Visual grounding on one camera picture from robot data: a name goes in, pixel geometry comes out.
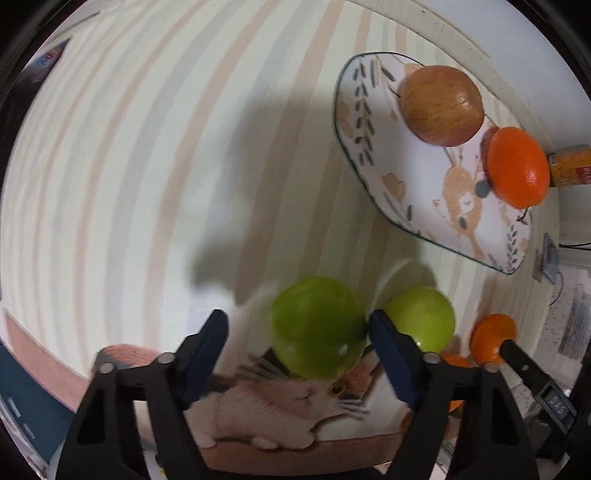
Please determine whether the bright orange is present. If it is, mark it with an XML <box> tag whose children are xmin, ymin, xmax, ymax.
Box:
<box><xmin>441</xmin><ymin>354</ymin><xmax>472</xmax><ymax>414</ymax></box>
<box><xmin>486</xmin><ymin>127</ymin><xmax>551</xmax><ymax>208</ymax></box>
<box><xmin>469</xmin><ymin>314</ymin><xmax>519</xmax><ymax>365</ymax></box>

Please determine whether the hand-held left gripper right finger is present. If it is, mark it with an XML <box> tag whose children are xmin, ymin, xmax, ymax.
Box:
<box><xmin>368</xmin><ymin>308</ymin><xmax>541</xmax><ymax>480</ymax></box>

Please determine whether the blue cabinet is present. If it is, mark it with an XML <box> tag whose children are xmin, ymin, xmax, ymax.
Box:
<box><xmin>0</xmin><ymin>344</ymin><xmax>77</xmax><ymax>478</ymax></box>

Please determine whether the blue phone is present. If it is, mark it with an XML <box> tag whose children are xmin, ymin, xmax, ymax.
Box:
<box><xmin>542</xmin><ymin>234</ymin><xmax>561</xmax><ymax>283</ymax></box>

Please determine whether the reddish brown apple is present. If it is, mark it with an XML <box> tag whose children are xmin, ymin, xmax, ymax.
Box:
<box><xmin>399</xmin><ymin>65</ymin><xmax>485</xmax><ymax>147</ymax></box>

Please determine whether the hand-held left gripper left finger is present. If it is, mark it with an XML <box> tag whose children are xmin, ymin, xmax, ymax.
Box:
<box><xmin>55</xmin><ymin>309</ymin><xmax>230</xmax><ymax>480</ymax></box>

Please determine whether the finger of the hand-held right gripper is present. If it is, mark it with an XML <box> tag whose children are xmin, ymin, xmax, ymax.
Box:
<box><xmin>501</xmin><ymin>338</ymin><xmax>552</xmax><ymax>395</ymax></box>

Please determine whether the striped mat with cat print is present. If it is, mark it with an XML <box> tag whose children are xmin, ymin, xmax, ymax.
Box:
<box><xmin>0</xmin><ymin>0</ymin><xmax>561</xmax><ymax>476</ymax></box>

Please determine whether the small green apple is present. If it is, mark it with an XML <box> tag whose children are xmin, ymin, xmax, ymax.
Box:
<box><xmin>384</xmin><ymin>286</ymin><xmax>457</xmax><ymax>354</ymax></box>

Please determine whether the black charging cable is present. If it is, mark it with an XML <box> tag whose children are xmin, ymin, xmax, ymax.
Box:
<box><xmin>549</xmin><ymin>240</ymin><xmax>591</xmax><ymax>308</ymax></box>

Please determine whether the dark sauce bottle yellow label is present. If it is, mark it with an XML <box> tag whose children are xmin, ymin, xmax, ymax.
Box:
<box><xmin>549</xmin><ymin>144</ymin><xmax>591</xmax><ymax>188</ymax></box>

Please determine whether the deer print oval plate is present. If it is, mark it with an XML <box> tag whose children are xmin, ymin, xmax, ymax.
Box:
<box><xmin>333</xmin><ymin>52</ymin><xmax>533</xmax><ymax>276</ymax></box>

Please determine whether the large green apple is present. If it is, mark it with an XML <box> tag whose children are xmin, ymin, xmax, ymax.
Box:
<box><xmin>269</xmin><ymin>276</ymin><xmax>370</xmax><ymax>380</ymax></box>

